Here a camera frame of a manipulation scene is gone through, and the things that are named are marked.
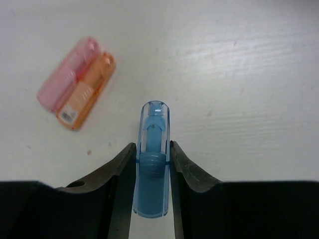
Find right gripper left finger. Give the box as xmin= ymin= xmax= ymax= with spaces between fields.
xmin=0 ymin=143 xmax=137 ymax=239

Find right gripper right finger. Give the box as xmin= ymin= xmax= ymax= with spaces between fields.
xmin=170 ymin=141 xmax=319 ymax=239

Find blue highlighter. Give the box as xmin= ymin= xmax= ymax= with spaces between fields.
xmin=133 ymin=101 xmax=170 ymax=219

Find orange highlighter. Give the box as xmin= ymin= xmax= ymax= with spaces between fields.
xmin=56 ymin=52 xmax=116 ymax=130

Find pink highlighter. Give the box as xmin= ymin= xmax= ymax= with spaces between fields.
xmin=36 ymin=36 xmax=101 ymax=113

